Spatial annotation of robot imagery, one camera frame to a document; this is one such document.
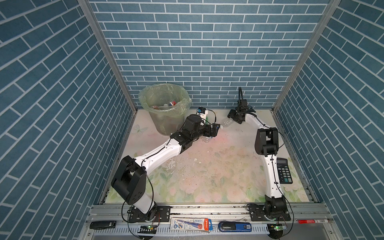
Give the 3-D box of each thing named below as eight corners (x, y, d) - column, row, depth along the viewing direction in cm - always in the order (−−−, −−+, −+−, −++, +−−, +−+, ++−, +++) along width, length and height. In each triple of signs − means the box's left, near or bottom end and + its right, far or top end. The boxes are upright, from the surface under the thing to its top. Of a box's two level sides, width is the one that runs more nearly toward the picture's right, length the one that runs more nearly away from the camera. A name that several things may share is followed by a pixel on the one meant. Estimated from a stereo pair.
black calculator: (280, 183, 86) (282, 181, 83) (274, 160, 96) (276, 157, 93) (291, 184, 86) (294, 182, 83) (285, 161, 95) (287, 158, 93)
